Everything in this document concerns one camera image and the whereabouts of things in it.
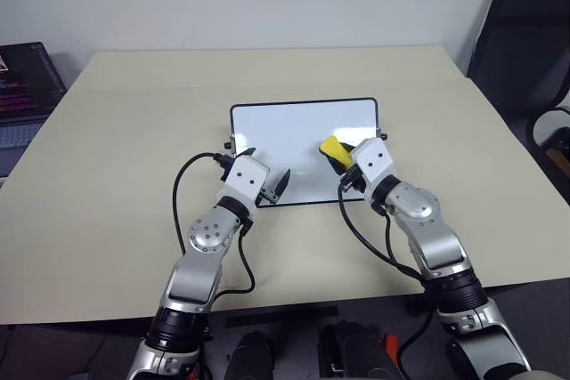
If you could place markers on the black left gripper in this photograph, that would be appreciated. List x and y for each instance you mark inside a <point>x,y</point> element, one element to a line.
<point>267,196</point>

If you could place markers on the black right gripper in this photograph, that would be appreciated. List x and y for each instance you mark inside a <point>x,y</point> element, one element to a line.
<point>352,179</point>

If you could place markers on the yellow whiteboard eraser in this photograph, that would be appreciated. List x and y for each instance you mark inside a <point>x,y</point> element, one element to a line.
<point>333,147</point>

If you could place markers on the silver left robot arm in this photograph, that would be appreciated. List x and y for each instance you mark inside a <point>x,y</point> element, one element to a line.
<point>198,264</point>

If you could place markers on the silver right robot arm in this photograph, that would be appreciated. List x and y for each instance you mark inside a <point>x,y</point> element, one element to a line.
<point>432,237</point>

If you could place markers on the small black-framed whiteboard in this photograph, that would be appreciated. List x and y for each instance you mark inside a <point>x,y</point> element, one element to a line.
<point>294,139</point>

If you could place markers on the black bar under table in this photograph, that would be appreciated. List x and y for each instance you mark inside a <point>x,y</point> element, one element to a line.
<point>280,315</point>

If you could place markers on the dark rounded shape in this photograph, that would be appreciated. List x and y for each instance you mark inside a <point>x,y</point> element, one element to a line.
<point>363,353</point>
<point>254,358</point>

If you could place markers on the red plastic part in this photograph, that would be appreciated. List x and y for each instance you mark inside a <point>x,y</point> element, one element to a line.
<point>390,346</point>

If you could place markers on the black office chair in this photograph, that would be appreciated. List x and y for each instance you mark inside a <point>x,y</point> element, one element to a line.
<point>516,42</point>

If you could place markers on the open laptop computer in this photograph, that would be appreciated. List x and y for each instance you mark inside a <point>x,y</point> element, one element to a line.
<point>22,86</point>

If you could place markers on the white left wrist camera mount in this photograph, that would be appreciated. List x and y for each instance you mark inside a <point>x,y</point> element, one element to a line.
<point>245,177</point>

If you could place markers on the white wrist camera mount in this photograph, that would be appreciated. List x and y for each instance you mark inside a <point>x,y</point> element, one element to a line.
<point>374,162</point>
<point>245,177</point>

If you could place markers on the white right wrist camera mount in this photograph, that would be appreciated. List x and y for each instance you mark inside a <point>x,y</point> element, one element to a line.
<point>374,162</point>

